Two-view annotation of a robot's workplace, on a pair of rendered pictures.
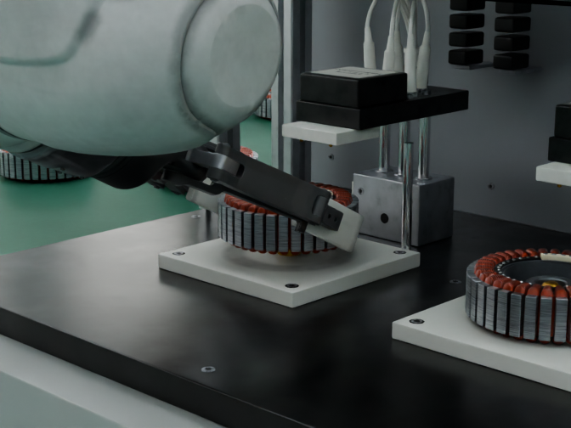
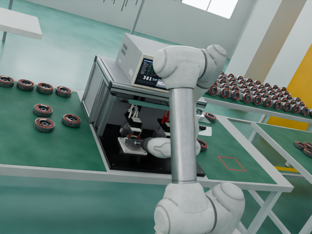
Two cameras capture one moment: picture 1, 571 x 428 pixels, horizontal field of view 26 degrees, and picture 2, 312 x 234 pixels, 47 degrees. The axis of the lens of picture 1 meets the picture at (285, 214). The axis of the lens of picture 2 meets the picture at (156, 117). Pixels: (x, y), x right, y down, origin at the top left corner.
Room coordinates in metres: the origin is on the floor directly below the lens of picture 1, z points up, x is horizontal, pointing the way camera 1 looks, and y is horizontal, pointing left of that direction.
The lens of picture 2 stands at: (0.39, 1.85, 1.85)
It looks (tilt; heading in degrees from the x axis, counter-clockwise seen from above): 23 degrees down; 285
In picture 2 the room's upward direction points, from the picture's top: 22 degrees clockwise
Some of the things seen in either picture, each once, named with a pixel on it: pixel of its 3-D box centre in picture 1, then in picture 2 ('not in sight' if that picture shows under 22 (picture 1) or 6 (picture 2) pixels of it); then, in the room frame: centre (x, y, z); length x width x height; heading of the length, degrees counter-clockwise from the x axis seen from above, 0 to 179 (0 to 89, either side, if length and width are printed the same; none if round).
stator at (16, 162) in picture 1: (46, 158); (44, 125); (1.41, 0.28, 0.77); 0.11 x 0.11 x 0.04
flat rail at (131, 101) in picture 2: not in sight; (158, 106); (0.95, -0.16, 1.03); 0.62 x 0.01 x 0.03; 46
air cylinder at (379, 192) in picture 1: (402, 204); (126, 130); (1.06, -0.10, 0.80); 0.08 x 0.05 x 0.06; 46
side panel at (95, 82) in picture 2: not in sight; (93, 91); (1.39, -0.13, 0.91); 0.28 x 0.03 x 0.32; 136
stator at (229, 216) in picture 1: (288, 216); (134, 141); (0.96, 0.00, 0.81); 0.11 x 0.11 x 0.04
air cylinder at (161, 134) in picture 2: not in sight; (159, 134); (0.90, -0.28, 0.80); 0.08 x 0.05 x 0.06; 46
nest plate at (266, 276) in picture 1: (289, 259); (132, 146); (0.96, 0.00, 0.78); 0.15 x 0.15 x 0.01; 46
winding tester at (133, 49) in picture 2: not in sight; (158, 64); (1.10, -0.32, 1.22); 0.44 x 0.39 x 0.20; 46
